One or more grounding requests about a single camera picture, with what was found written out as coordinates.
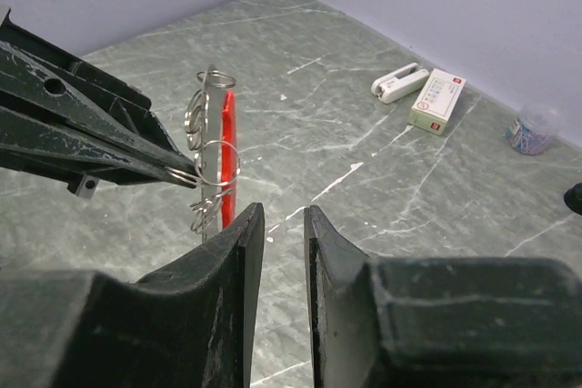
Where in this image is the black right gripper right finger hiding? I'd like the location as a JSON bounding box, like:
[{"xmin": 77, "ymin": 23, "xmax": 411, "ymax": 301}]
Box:
[{"xmin": 304, "ymin": 205, "xmax": 581, "ymax": 387}]

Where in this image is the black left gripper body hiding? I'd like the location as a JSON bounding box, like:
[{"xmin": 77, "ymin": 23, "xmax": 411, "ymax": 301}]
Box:
[{"xmin": 0, "ymin": 8, "xmax": 183, "ymax": 201}]

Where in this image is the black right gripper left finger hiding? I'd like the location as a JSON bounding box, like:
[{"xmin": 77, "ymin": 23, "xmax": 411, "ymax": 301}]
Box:
[{"xmin": 1, "ymin": 203, "xmax": 265, "ymax": 387}]

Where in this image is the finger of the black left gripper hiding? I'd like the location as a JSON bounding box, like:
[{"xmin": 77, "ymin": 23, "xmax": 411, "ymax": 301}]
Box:
[
  {"xmin": 1, "ymin": 108, "xmax": 196, "ymax": 188},
  {"xmin": 0, "ymin": 40, "xmax": 192, "ymax": 171}
]

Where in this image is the red handled metal key holder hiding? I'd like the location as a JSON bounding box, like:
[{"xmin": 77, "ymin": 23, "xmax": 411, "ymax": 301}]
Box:
[{"xmin": 184, "ymin": 65, "xmax": 240, "ymax": 242}]

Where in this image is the clear paperclip jar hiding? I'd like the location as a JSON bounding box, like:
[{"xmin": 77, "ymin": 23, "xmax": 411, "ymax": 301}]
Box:
[{"xmin": 506, "ymin": 104, "xmax": 563, "ymax": 155}]

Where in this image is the white green staple box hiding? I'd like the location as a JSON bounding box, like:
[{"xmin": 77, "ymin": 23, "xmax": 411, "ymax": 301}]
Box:
[{"xmin": 407, "ymin": 68, "xmax": 467, "ymax": 135}]

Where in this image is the white stapler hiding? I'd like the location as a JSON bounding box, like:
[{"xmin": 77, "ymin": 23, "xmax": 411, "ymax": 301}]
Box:
[{"xmin": 371, "ymin": 63, "xmax": 430, "ymax": 104}]

